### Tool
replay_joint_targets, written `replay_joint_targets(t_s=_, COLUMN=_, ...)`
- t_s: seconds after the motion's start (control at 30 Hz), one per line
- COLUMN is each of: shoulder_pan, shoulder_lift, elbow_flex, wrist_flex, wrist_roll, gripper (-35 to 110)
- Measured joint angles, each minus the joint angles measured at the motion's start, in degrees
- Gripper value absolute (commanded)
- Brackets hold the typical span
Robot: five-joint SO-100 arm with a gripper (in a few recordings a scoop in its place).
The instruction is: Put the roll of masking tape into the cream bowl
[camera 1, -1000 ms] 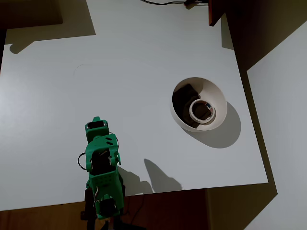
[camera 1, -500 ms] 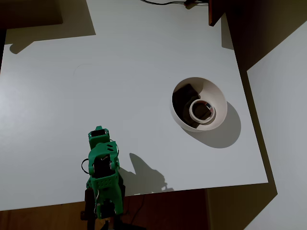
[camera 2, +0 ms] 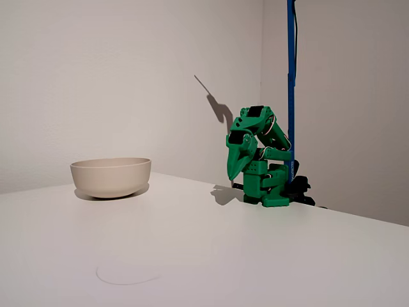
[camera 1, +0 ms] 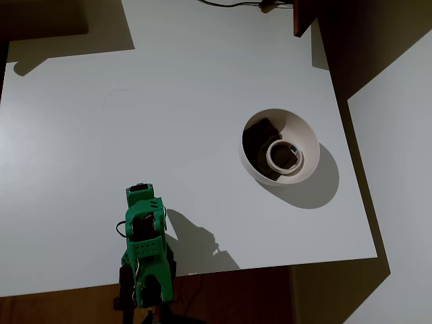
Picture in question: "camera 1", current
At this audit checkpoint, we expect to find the beige masking tape roll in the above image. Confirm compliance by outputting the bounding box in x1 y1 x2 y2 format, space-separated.
265 140 304 175

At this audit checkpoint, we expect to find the small black base clamp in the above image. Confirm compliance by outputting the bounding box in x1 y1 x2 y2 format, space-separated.
168 251 179 281

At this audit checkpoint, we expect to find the tan wooden block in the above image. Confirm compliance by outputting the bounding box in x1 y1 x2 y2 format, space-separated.
134 305 159 324

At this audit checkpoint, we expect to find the dark folded cloth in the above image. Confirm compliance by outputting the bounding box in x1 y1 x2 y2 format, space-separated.
242 117 301 182

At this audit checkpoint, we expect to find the beige round bowl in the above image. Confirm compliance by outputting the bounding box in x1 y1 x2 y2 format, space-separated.
238 108 321 186

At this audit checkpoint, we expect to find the dark furniture block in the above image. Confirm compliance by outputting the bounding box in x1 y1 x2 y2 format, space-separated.
0 0 90 42

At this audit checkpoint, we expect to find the reddish brown wooden board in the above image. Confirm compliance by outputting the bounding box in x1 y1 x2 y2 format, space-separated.
292 0 320 37

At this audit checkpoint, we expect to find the wrist servo wire loop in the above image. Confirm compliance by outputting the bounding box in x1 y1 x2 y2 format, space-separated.
115 219 130 239

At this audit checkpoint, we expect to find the black camera pole clamp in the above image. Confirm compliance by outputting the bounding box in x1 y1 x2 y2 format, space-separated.
113 265 136 311

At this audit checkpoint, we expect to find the black cable on table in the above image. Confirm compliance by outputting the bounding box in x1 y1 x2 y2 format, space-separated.
197 0 294 9

